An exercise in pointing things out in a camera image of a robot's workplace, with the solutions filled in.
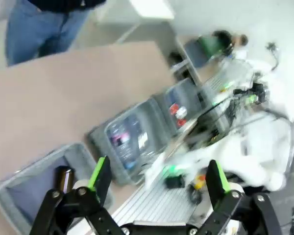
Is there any red drink can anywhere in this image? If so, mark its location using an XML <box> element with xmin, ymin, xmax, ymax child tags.
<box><xmin>170</xmin><ymin>103</ymin><xmax>188</xmax><ymax>127</ymax></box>

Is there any person in dark shirt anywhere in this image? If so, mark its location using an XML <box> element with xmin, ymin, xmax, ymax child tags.
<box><xmin>6</xmin><ymin>0</ymin><xmax>106</xmax><ymax>67</ymax></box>

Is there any grey basket labelled bottle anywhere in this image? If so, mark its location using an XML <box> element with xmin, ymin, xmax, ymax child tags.
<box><xmin>0</xmin><ymin>143</ymin><xmax>113</xmax><ymax>235</ymax></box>

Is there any grey basket labelled plastic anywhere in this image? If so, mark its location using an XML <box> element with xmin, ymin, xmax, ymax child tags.
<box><xmin>87</xmin><ymin>99</ymin><xmax>169</xmax><ymax>186</ymax></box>

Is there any grey basket labelled can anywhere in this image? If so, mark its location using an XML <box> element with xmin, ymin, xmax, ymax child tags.
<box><xmin>153</xmin><ymin>78</ymin><xmax>211</xmax><ymax>134</ymax></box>

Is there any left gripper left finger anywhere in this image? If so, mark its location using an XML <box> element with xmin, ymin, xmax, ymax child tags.
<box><xmin>29</xmin><ymin>156</ymin><xmax>121</xmax><ymax>235</ymax></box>

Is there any brown glass bottle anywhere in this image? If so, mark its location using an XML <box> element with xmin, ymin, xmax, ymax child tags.
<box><xmin>54</xmin><ymin>165</ymin><xmax>74</xmax><ymax>194</ymax></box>

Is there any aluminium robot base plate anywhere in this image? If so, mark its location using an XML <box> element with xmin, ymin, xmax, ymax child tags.
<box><xmin>111</xmin><ymin>181</ymin><xmax>213</xmax><ymax>227</ymax></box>

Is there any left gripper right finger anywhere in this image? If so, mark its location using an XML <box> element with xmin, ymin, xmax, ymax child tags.
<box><xmin>200</xmin><ymin>159</ymin><xmax>282</xmax><ymax>235</ymax></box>

